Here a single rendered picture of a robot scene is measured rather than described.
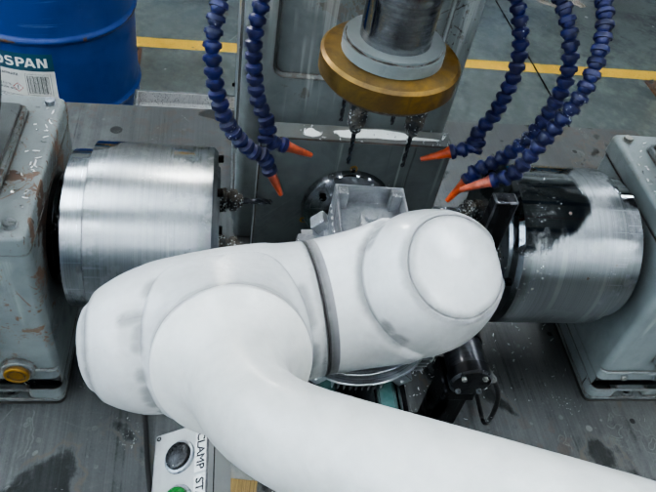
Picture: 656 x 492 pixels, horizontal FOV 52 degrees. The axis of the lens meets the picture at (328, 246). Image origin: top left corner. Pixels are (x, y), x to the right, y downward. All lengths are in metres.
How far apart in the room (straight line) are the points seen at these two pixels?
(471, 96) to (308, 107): 2.36
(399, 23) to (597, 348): 0.67
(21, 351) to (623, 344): 0.91
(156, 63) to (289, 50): 2.26
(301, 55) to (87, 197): 0.41
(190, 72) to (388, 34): 2.48
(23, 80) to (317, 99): 1.45
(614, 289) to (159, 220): 0.65
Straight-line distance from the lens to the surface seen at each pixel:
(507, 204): 0.84
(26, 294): 0.95
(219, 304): 0.41
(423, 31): 0.84
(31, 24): 2.31
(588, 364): 1.27
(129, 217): 0.90
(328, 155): 1.05
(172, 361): 0.42
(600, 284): 1.06
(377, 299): 0.44
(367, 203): 0.98
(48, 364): 1.07
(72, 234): 0.92
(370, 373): 1.00
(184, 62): 3.33
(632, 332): 1.16
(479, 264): 0.44
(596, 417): 1.28
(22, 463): 1.10
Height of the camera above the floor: 1.77
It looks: 46 degrees down
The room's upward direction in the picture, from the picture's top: 12 degrees clockwise
